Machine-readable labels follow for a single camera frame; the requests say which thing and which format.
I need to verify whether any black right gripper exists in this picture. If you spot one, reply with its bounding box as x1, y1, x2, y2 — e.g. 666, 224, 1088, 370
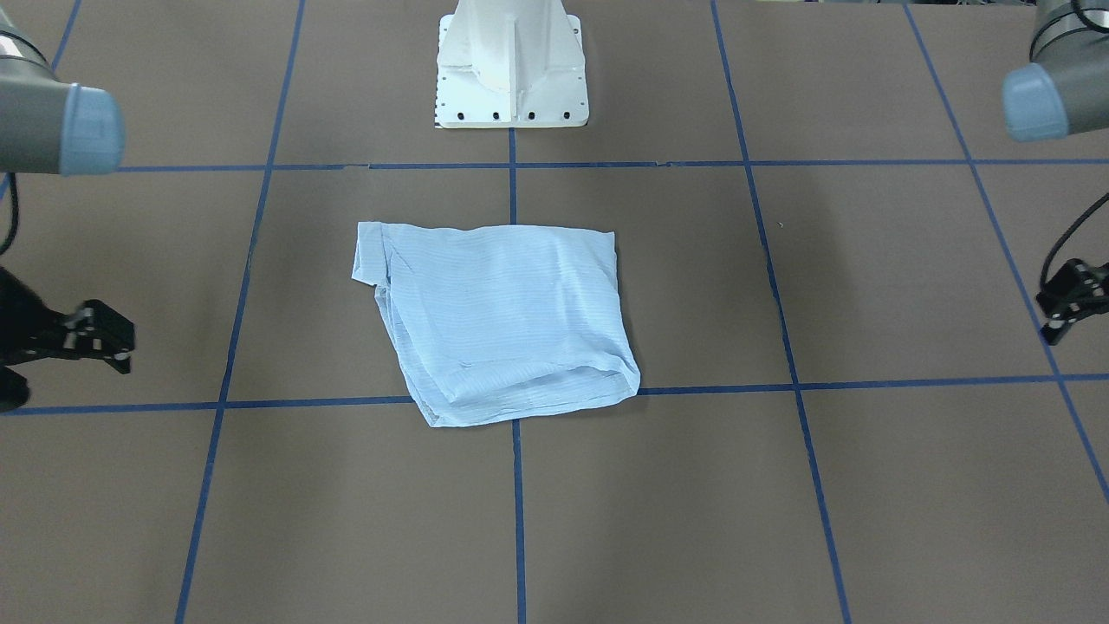
1, 269, 136, 413

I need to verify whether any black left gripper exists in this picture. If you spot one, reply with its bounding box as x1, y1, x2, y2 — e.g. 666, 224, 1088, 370
1036, 259, 1108, 345

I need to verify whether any light blue button-up shirt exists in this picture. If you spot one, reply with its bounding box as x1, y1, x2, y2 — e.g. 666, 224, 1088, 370
352, 221, 641, 429

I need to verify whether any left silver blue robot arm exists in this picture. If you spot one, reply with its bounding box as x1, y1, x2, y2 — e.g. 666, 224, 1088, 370
1001, 1, 1108, 345

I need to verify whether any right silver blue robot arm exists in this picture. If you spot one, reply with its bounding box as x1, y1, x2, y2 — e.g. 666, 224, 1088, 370
1, 13, 136, 412

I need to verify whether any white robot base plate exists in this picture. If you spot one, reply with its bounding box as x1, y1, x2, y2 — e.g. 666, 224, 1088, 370
433, 1, 590, 129

